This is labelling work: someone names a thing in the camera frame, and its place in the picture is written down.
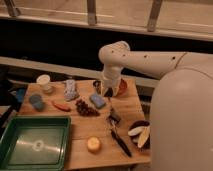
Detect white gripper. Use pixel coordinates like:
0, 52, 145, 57
101, 68, 121, 97

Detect black eraser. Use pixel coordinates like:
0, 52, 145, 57
104, 88, 114, 97

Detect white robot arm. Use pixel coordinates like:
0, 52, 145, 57
99, 41, 213, 171

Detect red bowl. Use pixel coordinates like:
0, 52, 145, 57
117, 79, 127, 96

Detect blue sponge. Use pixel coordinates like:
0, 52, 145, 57
89, 94, 106, 109

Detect dark grapes bunch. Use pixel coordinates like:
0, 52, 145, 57
76, 99, 100, 116

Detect wooden board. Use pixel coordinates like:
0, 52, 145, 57
19, 79, 150, 171

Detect orange carrot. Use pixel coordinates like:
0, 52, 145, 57
51, 101, 71, 112

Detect yellow round fruit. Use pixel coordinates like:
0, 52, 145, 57
87, 137, 101, 153

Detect beige banana slice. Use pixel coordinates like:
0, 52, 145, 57
137, 126, 150, 148

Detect white cup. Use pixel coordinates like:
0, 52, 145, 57
36, 74, 53, 94

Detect green plastic tray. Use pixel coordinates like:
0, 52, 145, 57
0, 116, 71, 171

